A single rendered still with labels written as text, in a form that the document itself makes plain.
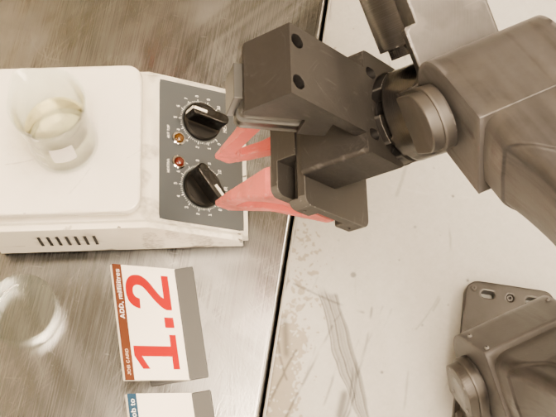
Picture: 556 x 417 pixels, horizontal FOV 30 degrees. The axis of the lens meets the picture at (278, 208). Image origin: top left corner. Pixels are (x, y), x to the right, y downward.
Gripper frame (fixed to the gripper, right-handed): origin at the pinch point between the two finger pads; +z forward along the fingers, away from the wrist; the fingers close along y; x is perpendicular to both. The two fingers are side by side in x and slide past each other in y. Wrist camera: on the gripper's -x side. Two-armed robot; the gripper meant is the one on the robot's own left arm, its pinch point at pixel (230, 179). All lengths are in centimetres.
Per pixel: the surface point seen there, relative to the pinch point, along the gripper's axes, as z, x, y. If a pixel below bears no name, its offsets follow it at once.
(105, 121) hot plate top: 10.0, -3.0, -6.6
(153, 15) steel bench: 13.8, 5.2, -20.9
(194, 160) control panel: 7.5, 4.0, -4.8
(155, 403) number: 11.5, 4.0, 13.5
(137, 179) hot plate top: 8.1, -1.3, -1.8
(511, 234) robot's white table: -8.4, 24.5, 0.1
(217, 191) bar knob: 5.5, 4.5, -1.8
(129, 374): 12.0, 1.8, 11.6
